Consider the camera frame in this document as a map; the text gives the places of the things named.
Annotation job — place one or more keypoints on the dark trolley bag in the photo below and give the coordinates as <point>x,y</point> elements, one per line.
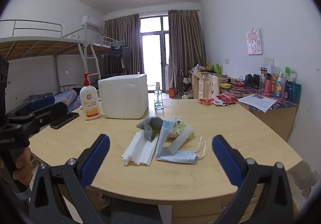
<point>179,83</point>

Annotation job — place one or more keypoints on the row of toiletry bottles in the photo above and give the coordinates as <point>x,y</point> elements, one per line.
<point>288,88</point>

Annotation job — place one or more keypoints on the glass balcony door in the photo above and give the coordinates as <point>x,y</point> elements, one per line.
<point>154,58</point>

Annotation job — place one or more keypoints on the wooden smiley face chair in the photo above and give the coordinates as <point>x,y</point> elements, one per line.
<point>213,86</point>

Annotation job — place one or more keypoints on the white foam box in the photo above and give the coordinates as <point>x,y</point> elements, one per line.
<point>123,98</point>

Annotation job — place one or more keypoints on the green packet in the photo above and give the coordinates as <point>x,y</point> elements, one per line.
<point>217,69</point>

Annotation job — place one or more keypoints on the wooden desk with drawers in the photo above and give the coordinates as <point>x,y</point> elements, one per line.
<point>200,86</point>

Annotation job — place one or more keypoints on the hanging dark clothes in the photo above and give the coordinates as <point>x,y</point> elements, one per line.
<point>117,51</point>

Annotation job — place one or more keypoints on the patterned desk mat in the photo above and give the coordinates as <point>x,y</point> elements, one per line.
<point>240,91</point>

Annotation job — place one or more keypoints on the metal bunk bed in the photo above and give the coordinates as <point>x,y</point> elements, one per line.
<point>37,47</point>
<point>105,42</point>

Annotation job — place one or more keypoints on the plaid blue orange quilt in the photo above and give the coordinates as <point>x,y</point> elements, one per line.
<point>67,96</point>

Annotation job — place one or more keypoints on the metal bed ladder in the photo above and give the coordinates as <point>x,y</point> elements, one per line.
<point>94,63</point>

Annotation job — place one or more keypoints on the black smartphone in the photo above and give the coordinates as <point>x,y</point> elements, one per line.
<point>64,120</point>

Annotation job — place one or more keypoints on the person's left forearm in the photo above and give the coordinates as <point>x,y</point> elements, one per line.
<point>21,193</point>

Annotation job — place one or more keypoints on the cartoon wall poster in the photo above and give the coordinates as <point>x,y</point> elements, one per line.
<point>254,41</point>

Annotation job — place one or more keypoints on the orange bag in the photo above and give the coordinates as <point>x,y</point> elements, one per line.
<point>172,93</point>

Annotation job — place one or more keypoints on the white air conditioner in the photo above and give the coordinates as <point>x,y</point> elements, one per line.
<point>89,22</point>

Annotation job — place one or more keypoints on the grey sock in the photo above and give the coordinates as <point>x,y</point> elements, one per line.
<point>153,123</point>

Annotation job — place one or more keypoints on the brown curtain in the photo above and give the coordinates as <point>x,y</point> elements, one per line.
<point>117,35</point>
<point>185,43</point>

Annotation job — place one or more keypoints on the person's left hand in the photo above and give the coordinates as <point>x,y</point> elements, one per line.
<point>23,166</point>

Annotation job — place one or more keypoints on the white double wall socket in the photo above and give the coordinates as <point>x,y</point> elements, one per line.
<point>268,61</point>

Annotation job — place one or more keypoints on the black headphones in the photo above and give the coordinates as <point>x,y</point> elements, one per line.
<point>252,80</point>

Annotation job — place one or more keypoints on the yellow pouch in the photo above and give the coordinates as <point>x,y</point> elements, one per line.
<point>224,85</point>

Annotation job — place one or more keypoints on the floral plastic bag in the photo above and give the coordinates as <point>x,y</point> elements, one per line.
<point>176,130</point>

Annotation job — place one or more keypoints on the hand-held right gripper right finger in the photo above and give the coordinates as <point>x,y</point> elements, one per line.
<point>225,158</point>

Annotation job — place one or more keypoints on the white wall switch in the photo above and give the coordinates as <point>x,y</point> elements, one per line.
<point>227,61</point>

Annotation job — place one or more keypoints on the blue face mask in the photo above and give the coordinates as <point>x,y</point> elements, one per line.
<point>175,156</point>

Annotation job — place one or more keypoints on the red snack packet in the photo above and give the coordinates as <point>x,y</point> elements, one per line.
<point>227,98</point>
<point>205,101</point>

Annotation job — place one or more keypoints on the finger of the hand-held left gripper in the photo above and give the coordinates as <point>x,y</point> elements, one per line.
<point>41,104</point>
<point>50,113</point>

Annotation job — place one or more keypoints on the white paper sheet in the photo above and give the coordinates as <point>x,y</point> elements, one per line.
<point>258,102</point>

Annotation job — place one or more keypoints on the dark grey bedding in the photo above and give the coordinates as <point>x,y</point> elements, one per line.
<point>37,97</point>

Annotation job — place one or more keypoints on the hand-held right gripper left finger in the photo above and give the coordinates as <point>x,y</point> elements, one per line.
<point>96,158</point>

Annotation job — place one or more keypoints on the white lotion pump bottle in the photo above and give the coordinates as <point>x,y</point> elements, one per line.
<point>89,103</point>

